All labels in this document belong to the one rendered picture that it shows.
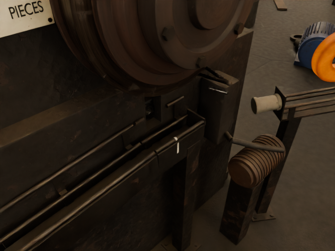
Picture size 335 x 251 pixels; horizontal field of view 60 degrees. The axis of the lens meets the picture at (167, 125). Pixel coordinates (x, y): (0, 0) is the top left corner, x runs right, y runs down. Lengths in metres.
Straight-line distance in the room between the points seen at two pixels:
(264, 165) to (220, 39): 0.58
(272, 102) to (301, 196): 0.78
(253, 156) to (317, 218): 0.69
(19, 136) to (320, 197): 1.49
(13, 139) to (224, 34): 0.48
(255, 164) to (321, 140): 1.11
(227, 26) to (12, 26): 0.41
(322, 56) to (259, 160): 0.40
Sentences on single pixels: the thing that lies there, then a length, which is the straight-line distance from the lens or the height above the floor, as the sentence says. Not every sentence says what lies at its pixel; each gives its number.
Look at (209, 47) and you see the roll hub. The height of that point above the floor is 1.01.
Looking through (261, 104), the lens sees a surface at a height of 0.68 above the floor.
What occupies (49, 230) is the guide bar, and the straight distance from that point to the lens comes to 0.72.
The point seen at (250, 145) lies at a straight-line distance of 1.04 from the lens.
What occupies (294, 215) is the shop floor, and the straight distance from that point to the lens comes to 1.64.
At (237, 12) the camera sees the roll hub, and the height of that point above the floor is 1.06.
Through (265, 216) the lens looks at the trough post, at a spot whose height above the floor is 0.01.
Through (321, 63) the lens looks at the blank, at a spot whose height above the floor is 0.89.
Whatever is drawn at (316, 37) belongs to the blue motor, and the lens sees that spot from 2.72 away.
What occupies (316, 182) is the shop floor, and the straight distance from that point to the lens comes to 1.83.
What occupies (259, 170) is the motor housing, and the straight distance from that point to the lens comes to 1.07.
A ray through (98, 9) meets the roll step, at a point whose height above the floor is 1.12.
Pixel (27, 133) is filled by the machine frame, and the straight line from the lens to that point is 0.66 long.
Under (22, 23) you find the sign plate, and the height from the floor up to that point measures 1.07.
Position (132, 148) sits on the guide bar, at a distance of 0.82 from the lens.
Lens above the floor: 1.27
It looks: 40 degrees down
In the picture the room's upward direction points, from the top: straight up
